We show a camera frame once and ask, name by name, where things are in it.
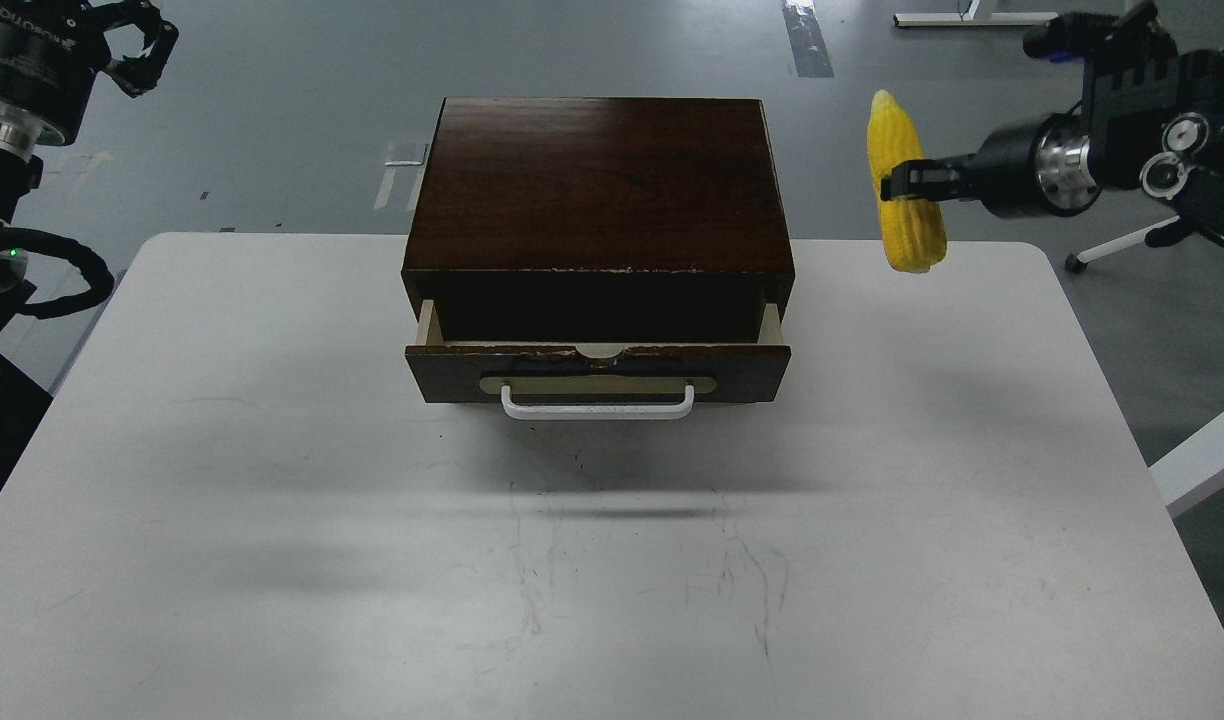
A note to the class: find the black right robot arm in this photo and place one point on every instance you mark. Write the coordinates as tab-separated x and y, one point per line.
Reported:
1102	44

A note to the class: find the dark wooden drawer cabinet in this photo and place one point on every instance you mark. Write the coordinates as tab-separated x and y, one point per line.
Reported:
599	219

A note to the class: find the yellow corn cob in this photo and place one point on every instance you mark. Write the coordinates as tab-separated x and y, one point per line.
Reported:
912	229

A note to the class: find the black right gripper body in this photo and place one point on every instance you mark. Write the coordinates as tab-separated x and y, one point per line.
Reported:
1034	168

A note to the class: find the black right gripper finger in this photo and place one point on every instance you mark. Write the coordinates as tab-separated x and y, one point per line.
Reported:
933	180

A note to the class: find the white desk leg base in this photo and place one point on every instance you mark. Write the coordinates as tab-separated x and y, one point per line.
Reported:
982	14

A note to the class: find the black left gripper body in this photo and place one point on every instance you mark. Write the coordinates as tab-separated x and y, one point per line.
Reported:
49	58

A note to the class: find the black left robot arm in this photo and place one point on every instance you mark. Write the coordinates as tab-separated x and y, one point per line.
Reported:
140	42

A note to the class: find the wooden drawer with white handle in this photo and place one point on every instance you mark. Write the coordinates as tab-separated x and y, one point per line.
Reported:
568	381

